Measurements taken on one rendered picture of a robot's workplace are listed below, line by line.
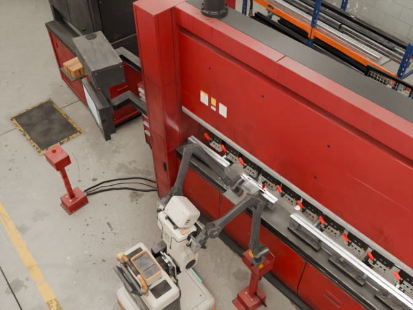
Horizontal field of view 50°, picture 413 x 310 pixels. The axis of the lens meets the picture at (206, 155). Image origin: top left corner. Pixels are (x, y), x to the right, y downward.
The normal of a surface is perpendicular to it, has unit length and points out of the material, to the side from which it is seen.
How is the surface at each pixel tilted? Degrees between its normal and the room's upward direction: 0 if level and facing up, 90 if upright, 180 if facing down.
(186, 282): 0
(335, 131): 90
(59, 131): 0
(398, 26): 90
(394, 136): 90
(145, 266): 0
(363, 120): 90
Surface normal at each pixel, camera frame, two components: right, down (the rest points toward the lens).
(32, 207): 0.00, -0.68
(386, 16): -0.79, 0.45
